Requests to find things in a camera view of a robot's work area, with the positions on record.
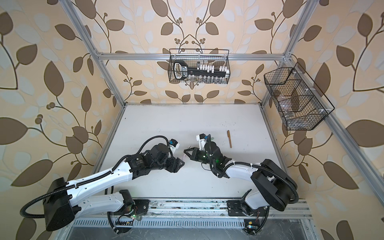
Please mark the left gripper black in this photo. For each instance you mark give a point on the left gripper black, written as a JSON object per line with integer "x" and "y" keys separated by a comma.
{"x": 175, "y": 164}

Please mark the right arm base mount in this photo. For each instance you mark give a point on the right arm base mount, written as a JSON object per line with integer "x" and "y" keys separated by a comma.
{"x": 238, "y": 208}

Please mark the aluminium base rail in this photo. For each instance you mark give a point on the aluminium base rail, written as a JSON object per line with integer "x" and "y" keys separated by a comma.
{"x": 206, "y": 214}

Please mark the side wire basket black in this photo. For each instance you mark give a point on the side wire basket black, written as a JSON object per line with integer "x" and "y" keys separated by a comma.
{"x": 300, "y": 102}

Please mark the brown fountain pen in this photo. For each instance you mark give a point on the brown fountain pen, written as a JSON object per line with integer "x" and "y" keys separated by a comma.
{"x": 229, "y": 138}

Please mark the black socket holder tool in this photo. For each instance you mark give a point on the black socket holder tool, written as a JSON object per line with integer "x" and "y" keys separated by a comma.
{"x": 181, "y": 70}

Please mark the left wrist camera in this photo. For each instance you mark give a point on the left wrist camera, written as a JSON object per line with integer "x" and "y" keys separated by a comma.
{"x": 174, "y": 144}

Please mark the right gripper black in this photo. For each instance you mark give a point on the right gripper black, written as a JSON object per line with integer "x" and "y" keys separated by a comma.
{"x": 194, "y": 156}

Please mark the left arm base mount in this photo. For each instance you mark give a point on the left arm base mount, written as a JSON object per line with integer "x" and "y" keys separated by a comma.
{"x": 135, "y": 207}

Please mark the rear wire basket black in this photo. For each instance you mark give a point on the rear wire basket black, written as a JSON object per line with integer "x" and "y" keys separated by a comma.
{"x": 217, "y": 57}

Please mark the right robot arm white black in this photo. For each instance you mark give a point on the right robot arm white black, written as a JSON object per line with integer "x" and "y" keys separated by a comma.
{"x": 274, "y": 188}

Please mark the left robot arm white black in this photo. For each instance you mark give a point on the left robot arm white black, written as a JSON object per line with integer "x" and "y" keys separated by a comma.
{"x": 67, "y": 200}

